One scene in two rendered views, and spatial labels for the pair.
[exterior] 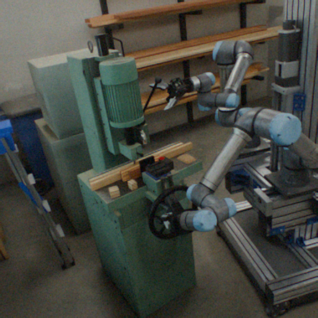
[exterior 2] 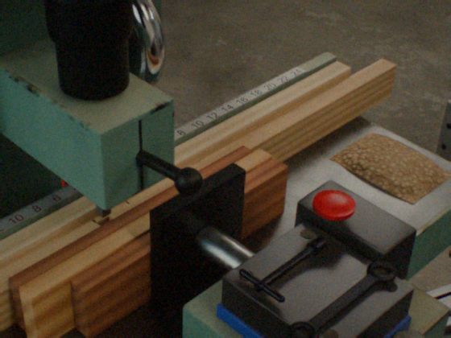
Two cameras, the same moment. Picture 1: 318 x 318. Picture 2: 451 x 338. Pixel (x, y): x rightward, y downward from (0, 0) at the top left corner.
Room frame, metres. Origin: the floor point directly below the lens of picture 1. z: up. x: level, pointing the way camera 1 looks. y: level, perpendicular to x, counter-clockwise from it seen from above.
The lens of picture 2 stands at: (1.07, 0.19, 1.39)
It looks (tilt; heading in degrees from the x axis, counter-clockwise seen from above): 38 degrees down; 345
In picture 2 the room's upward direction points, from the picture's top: 1 degrees clockwise
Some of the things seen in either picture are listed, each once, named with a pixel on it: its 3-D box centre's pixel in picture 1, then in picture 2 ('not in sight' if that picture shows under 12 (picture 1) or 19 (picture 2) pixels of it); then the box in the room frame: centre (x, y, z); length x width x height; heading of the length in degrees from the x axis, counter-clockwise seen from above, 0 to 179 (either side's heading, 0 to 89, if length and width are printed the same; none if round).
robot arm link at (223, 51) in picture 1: (227, 86); not in sight; (2.00, -0.48, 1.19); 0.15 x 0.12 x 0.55; 55
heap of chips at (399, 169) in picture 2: (186, 157); (392, 158); (1.67, -0.16, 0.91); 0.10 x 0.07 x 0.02; 30
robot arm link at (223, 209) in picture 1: (218, 208); not in sight; (1.04, -0.20, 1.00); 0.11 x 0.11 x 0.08; 29
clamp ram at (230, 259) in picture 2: (150, 167); (225, 252); (1.53, 0.05, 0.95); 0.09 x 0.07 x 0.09; 120
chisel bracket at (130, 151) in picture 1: (131, 149); (84, 123); (1.62, 0.14, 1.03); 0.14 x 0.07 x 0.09; 30
